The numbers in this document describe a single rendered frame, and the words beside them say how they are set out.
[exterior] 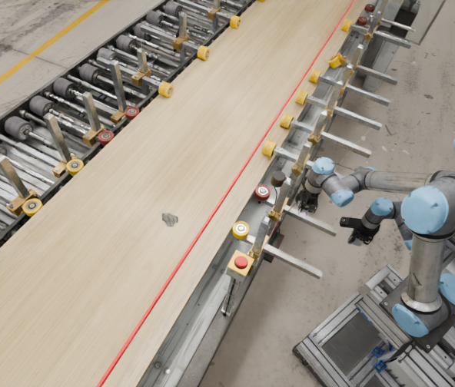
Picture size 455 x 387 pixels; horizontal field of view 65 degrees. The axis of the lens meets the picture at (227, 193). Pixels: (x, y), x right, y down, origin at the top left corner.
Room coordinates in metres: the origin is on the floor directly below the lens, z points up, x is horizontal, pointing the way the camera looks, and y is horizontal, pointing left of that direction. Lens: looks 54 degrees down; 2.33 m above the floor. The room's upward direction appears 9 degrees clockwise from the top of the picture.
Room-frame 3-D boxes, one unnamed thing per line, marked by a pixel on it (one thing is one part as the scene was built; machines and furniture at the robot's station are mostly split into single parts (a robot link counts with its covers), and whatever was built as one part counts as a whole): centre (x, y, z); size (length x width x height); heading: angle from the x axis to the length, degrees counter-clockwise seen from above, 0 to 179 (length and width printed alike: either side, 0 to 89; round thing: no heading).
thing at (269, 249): (0.77, -0.27, 0.84); 0.43 x 0.03 x 0.04; 70
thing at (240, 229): (0.84, -0.09, 0.85); 0.08 x 0.08 x 0.11
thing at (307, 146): (1.23, -0.35, 0.89); 0.03 x 0.03 x 0.48; 70
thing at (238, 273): (0.52, -0.08, 1.18); 0.07 x 0.07 x 0.08; 70
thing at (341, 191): (0.84, -0.42, 1.29); 0.11 x 0.11 x 0.08; 37
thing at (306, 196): (0.90, -0.35, 1.13); 0.09 x 0.08 x 0.12; 0
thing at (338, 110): (1.72, -0.59, 0.95); 0.50 x 0.04 x 0.04; 70
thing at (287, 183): (1.00, -0.26, 0.87); 0.03 x 0.03 x 0.48; 70
